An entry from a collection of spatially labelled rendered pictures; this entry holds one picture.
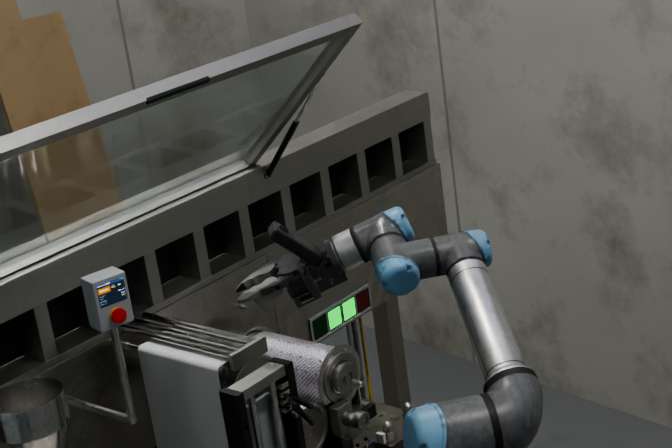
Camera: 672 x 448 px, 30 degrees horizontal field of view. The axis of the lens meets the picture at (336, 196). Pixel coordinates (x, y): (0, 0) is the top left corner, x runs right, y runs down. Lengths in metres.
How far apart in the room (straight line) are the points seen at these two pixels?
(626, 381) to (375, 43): 1.77
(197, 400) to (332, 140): 0.90
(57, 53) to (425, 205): 2.16
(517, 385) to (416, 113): 1.49
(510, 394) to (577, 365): 3.12
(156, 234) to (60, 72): 2.50
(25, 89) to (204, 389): 2.70
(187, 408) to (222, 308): 0.40
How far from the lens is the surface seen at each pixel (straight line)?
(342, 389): 2.81
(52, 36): 5.26
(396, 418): 3.10
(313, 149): 3.16
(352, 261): 2.42
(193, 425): 2.66
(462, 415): 2.09
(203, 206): 2.90
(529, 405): 2.13
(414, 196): 3.51
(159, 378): 2.68
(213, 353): 2.56
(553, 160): 4.93
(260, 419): 2.50
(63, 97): 5.24
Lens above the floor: 2.49
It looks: 18 degrees down
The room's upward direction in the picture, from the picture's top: 8 degrees counter-clockwise
